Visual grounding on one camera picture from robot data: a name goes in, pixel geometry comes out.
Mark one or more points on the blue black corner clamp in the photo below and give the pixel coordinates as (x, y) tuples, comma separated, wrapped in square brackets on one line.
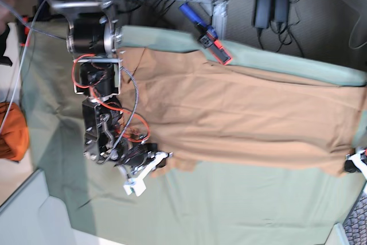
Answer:
[(22, 30)]

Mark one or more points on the patterned grey mat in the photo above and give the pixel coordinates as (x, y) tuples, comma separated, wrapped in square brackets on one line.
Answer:
[(355, 223)]

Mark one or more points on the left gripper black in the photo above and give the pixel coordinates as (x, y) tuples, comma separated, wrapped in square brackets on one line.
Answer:
[(350, 167)]

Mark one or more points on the aluminium frame post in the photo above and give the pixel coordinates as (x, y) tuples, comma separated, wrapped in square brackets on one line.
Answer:
[(217, 11)]

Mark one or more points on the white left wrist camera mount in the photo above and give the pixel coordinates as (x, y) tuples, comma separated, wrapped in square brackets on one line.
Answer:
[(359, 159)]

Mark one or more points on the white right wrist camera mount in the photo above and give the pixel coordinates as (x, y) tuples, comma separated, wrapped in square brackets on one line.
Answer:
[(136, 184)]

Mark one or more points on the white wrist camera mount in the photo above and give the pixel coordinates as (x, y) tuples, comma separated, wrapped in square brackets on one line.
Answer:
[(359, 159), (136, 184)]

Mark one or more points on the blue orange bar clamp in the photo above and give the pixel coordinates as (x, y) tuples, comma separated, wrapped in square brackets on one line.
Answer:
[(208, 37)]

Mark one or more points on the folded dark orange cloth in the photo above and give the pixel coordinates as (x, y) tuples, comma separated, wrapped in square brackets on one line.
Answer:
[(14, 135)]

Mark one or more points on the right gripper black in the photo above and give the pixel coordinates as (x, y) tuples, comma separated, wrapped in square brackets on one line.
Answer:
[(141, 155)]

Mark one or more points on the sage green table cloth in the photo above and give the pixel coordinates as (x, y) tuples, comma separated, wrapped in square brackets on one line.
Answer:
[(213, 203)]

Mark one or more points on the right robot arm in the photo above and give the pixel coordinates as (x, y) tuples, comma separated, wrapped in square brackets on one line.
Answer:
[(93, 39)]

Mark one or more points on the tan orange T-shirt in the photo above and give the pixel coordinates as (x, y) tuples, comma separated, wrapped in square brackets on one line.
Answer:
[(203, 111)]

